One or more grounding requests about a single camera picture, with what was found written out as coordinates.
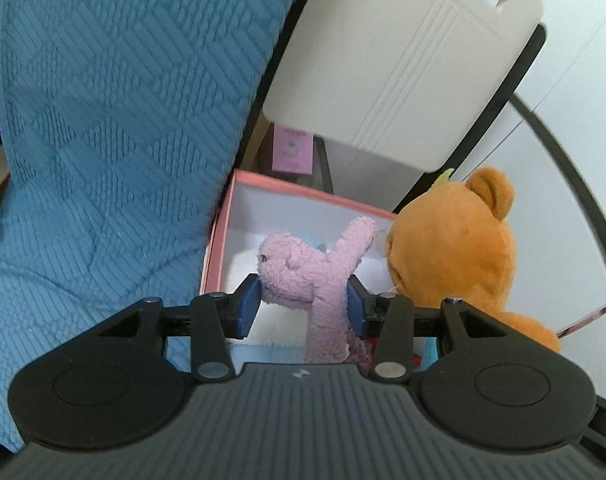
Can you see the brown cardboard box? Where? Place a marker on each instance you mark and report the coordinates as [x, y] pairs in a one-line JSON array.
[[260, 145]]

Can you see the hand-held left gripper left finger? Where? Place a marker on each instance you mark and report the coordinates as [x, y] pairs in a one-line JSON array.
[[248, 305]]

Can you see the black curved rim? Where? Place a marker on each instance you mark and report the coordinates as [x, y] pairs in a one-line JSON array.
[[563, 149]]

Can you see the beige chair back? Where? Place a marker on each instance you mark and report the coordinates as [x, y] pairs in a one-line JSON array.
[[393, 60]]

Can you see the blue quilted mat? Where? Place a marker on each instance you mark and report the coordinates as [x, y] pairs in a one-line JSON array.
[[108, 110]]

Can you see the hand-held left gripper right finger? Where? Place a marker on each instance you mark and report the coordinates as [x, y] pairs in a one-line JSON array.
[[358, 310]]

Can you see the small pink carton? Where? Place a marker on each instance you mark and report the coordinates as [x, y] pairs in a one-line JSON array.
[[293, 150]]

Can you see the brown teddy bear plush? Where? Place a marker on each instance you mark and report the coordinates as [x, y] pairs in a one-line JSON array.
[[448, 250]]

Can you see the pink storage box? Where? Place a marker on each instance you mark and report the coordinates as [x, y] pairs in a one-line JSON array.
[[215, 260]]

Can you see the purple organza bag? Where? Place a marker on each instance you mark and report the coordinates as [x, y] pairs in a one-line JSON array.
[[358, 355]]

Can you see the pink rabbit plush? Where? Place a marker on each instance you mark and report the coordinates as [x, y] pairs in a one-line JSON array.
[[303, 270]]

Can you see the red hair claw clip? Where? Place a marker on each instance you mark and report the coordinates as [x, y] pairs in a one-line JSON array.
[[419, 358]]

